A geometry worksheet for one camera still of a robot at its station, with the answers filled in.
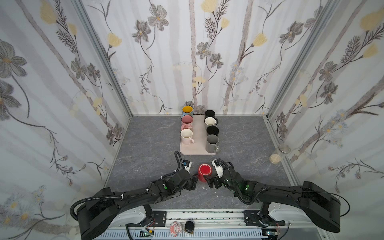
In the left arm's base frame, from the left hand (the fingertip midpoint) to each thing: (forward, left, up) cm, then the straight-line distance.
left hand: (191, 174), depth 83 cm
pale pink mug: (+28, +3, -1) cm, 28 cm away
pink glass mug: (+36, +3, +4) cm, 36 cm away
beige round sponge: (+9, -53, -2) cm, 54 cm away
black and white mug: (+28, -15, +4) cm, 32 cm away
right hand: (+1, -8, +4) cm, 9 cm away
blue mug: (+51, +2, +1) cm, 51 cm away
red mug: (+2, -7, +2) cm, 8 cm away
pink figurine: (-25, +8, -2) cm, 27 cm away
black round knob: (-25, +1, +5) cm, 26 cm away
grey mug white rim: (+17, -13, +5) cm, 22 cm away
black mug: (+49, -15, 0) cm, 51 cm away
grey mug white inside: (+39, -15, +1) cm, 42 cm away
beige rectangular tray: (+22, -6, -7) cm, 24 cm away
